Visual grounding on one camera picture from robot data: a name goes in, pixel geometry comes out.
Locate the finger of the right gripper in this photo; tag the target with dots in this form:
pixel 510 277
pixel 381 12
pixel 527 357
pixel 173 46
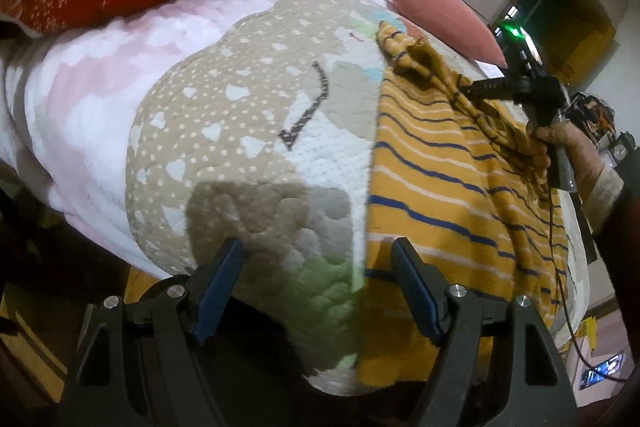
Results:
pixel 492 89

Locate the patchwork heart quilt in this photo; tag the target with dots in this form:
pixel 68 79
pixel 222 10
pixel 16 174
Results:
pixel 322 309

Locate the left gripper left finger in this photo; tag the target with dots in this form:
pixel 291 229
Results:
pixel 137 364

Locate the pink fleece bed sheet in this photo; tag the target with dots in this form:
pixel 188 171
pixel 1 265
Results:
pixel 90 106

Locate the dark sleeve right forearm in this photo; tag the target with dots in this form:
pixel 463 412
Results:
pixel 613 213

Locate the pink corduroy pillow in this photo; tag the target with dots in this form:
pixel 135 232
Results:
pixel 457 25

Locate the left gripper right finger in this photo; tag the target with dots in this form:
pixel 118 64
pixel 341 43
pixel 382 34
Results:
pixel 497 364

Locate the person right hand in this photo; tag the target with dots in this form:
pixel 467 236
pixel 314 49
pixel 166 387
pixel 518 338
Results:
pixel 581 152

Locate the cluttered clothes rack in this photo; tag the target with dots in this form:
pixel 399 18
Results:
pixel 597 120

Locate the yellow striped knit sweater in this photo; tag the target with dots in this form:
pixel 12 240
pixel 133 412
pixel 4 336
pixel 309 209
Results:
pixel 460 181

